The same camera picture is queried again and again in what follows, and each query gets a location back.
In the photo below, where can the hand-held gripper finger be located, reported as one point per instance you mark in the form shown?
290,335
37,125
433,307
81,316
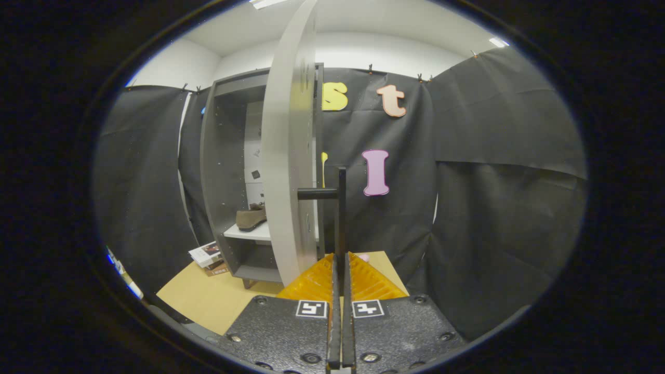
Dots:
335,311
347,311

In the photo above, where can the brown fuzzy shoe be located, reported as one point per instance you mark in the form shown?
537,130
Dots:
250,218

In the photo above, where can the grey shoe cabinet door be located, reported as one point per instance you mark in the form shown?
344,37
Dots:
288,156

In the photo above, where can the grey shoe cabinet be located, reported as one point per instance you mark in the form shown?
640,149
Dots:
226,171

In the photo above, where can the brown book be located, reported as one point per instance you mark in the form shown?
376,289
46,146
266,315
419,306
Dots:
217,269

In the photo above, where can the white picture book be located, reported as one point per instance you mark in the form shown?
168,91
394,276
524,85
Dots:
205,253

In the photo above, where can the black backdrop cloth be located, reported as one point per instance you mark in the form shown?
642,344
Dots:
493,156

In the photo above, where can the small ceiling light panel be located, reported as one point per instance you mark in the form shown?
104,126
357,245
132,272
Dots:
499,42

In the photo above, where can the large ceiling light panel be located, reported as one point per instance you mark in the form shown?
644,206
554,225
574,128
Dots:
267,3

